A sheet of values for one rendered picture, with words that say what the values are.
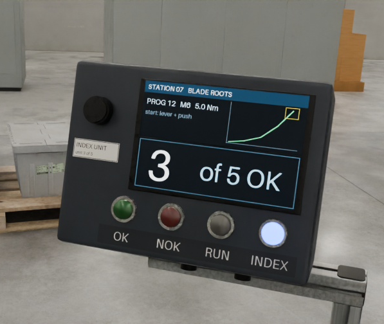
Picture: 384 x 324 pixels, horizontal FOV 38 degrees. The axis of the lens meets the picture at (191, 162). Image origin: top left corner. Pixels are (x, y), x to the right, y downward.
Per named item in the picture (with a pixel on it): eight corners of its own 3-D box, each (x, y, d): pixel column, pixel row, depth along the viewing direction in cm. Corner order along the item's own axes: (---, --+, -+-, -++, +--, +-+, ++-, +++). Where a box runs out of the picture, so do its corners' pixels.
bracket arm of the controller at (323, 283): (363, 294, 60) (367, 269, 60) (363, 308, 58) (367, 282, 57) (156, 256, 67) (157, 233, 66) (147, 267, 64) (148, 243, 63)
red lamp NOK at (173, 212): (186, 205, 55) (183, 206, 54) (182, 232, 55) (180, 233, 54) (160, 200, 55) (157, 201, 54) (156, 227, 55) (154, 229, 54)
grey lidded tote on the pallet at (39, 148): (72, 166, 388) (71, 119, 378) (87, 196, 334) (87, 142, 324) (8, 170, 373) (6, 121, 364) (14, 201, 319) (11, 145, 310)
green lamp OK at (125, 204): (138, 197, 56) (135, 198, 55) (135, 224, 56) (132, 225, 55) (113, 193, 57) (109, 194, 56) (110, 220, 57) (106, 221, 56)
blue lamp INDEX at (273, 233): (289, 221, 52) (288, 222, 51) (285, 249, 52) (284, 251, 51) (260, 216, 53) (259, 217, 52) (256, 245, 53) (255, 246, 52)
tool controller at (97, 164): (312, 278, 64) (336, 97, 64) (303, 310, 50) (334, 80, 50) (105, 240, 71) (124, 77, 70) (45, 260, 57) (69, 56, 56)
